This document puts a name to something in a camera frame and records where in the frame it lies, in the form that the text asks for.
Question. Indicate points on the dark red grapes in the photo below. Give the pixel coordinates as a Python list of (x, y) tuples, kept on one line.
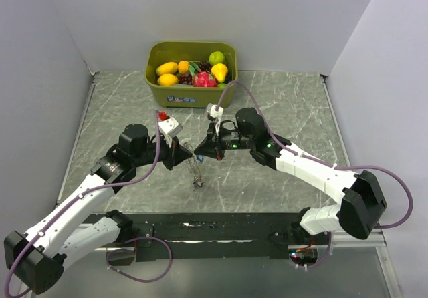
[(186, 79)]

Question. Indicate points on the pink dragon fruit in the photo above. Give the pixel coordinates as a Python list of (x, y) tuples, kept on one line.
[(204, 80)]

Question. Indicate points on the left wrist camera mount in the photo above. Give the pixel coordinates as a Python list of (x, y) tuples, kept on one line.
[(169, 127)]

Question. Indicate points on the orange fruit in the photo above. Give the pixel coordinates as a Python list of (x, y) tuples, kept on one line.
[(183, 67)]

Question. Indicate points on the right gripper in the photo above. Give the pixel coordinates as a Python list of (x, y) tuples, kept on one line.
[(211, 145)]

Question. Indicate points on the olive green plastic basket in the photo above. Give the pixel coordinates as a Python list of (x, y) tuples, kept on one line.
[(197, 54)]

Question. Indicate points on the upper yellow mango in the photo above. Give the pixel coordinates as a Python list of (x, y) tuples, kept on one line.
[(167, 68)]

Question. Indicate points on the yellow pear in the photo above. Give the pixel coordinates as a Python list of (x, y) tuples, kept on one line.
[(220, 72)]

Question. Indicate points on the lower yellow mango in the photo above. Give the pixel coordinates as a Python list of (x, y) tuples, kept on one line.
[(168, 80)]

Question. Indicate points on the green apple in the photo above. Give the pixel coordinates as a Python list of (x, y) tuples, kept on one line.
[(217, 57)]

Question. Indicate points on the yellow mango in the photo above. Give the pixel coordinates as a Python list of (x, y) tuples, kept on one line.
[(167, 68), (168, 80)]

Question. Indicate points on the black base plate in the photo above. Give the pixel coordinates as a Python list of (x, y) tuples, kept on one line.
[(214, 235)]

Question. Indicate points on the aluminium rail frame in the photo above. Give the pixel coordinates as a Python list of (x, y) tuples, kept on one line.
[(368, 241)]

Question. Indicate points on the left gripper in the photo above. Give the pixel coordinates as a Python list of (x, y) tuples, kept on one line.
[(175, 154)]

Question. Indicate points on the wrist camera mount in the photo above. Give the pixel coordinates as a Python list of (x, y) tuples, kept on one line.
[(169, 127), (214, 114)]

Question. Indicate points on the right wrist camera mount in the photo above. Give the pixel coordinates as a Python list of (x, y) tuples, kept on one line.
[(214, 114)]

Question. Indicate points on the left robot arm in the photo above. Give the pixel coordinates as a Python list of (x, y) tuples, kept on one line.
[(40, 255)]

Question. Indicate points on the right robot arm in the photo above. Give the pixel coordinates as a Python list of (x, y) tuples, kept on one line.
[(358, 199)]

